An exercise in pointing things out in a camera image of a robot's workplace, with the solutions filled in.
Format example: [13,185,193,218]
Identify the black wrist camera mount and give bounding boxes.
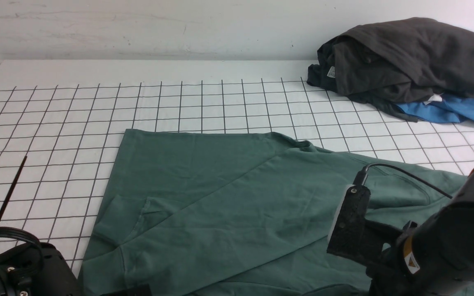
[327,184,403,271]

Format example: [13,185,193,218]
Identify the white grid-pattern tablecloth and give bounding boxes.
[0,60,474,273]

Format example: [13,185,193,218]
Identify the blue garment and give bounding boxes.
[395,94,474,123]

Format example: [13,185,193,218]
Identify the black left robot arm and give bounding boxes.
[0,243,84,296]

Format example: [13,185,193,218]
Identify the white garment under pile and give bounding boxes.
[423,94,443,105]

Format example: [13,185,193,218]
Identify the dark grey crumpled garment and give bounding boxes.
[307,17,474,122]

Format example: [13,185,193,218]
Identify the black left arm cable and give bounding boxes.
[0,155,44,284]

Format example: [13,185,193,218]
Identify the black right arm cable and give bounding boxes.
[353,163,453,199]

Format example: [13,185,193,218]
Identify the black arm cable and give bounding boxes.
[353,163,453,199]
[0,155,44,284]

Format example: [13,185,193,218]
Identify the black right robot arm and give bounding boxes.
[369,169,474,296]

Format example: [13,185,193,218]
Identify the green long-sleeve shirt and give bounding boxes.
[77,129,474,296]

